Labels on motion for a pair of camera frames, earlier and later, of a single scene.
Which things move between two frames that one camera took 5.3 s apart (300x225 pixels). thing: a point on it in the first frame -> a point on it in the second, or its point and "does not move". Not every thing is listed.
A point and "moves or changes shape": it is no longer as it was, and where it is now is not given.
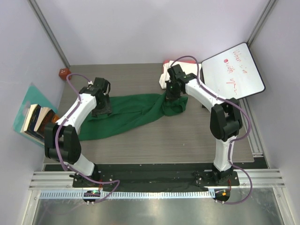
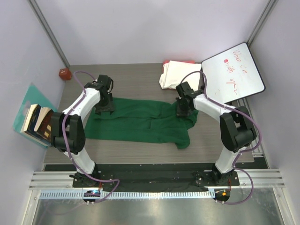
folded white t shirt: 190,68 does not move
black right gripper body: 171,92 -> 182,110
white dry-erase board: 233,74 does not move
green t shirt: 129,110 moves or changes shape
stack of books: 36,118 does not move
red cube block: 63,72 does not move
